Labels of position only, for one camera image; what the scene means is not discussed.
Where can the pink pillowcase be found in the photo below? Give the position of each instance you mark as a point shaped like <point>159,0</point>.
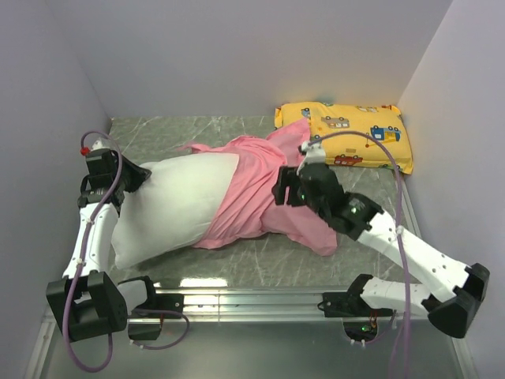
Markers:
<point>248,209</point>

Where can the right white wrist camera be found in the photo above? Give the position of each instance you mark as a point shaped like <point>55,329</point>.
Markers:
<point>312,152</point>

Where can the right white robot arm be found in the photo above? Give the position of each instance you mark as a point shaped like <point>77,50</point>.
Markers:
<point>448,292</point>

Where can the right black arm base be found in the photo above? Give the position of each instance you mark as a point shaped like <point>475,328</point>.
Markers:
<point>360,322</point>

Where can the white pillow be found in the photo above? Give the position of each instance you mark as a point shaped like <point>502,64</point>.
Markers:
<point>173,208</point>

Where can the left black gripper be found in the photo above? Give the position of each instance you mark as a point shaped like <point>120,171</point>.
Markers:
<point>139,174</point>

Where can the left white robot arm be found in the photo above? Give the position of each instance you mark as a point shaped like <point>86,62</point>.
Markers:
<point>87,269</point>

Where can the yellow cartoon print pillow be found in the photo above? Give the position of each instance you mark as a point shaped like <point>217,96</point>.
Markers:
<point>366,129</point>

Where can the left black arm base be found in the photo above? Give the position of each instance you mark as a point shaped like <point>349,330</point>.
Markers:
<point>146,322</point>

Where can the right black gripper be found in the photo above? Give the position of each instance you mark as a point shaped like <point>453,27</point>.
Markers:
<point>287,178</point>

